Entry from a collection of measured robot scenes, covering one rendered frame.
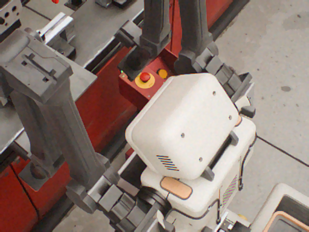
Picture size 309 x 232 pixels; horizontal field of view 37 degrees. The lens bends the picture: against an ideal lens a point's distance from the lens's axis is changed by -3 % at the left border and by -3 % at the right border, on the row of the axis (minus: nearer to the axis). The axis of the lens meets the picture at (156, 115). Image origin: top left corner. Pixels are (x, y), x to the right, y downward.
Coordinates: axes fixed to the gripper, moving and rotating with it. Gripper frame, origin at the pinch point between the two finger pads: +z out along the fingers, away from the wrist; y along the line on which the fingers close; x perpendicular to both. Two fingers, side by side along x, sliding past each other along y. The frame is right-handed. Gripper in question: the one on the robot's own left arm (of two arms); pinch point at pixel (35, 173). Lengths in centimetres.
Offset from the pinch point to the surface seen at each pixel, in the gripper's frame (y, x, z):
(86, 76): -34.2, -8.1, 3.7
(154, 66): -66, 8, 25
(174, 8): -100, -2, 35
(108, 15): -68, -19, 23
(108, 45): -57, -11, 20
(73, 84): -29.6, -9.3, 4.3
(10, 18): -27.7, -35.6, -4.9
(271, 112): -125, 76, 73
